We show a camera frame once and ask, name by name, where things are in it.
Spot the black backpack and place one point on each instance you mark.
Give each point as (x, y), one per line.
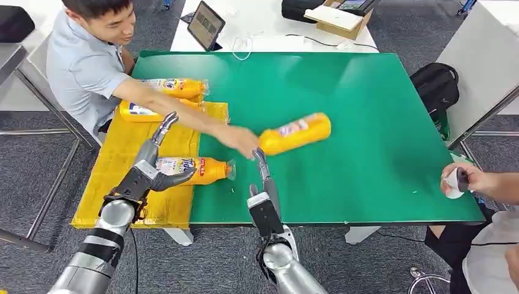
(436, 89)

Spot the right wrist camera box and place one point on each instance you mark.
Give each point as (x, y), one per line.
(265, 215)

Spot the chrome stool base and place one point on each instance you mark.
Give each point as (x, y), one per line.
(425, 282)

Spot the green table mat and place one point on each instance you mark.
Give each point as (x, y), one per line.
(324, 182)

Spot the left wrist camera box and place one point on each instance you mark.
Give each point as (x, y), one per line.
(131, 186)

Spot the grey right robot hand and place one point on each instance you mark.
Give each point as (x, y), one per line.
(271, 194)

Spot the cardboard box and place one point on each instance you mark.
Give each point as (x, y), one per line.
(344, 26)

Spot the white table leg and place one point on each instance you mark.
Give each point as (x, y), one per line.
(180, 236)
(361, 234)

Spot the black tablet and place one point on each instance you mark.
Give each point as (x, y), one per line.
(206, 25)

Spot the person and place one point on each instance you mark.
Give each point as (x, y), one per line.
(490, 259)
(81, 65)

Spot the person's right hand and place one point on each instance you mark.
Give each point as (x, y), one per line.
(476, 178)
(239, 140)

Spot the grey metal frame table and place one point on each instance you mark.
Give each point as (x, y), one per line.
(40, 101)

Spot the black cushion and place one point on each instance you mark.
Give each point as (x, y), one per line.
(15, 23)

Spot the white and black handheld object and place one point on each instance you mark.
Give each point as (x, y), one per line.
(454, 186)

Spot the dark smartphone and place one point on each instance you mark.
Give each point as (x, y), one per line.
(187, 17)

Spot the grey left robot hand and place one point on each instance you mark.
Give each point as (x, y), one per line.
(148, 152)

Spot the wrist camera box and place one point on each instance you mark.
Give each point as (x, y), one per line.
(131, 186)
(265, 215)

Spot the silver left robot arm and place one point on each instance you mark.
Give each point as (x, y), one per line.
(99, 251)

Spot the white table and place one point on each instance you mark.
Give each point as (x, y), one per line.
(263, 20)

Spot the yellow sheet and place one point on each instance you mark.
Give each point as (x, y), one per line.
(121, 170)

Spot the grey side table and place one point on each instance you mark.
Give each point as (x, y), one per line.
(482, 69)

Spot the black bag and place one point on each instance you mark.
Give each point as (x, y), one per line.
(298, 10)

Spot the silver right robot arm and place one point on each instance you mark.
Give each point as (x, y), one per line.
(290, 272)

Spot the orange drink bottle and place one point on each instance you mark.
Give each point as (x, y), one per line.
(178, 88)
(136, 113)
(202, 170)
(296, 134)

